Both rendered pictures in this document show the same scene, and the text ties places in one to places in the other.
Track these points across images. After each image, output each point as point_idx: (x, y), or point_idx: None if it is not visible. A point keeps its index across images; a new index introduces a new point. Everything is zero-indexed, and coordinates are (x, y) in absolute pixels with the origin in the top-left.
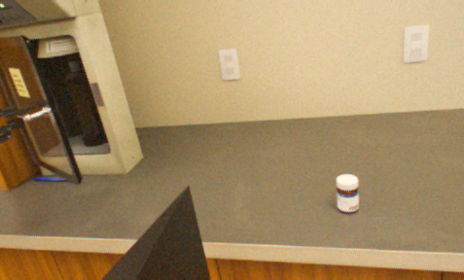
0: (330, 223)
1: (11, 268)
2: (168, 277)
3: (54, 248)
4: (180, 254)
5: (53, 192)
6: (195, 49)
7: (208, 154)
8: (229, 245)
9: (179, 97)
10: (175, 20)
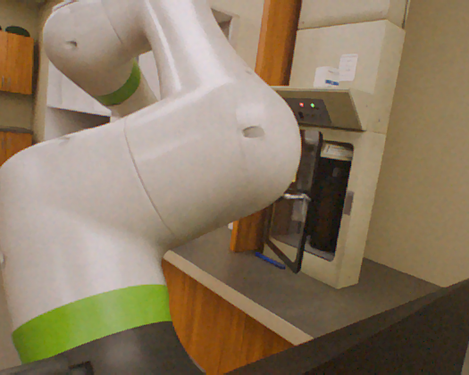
0: None
1: (206, 314)
2: (450, 328)
3: (253, 315)
4: (460, 321)
5: (267, 270)
6: (461, 201)
7: None
8: None
9: (418, 245)
10: (451, 167)
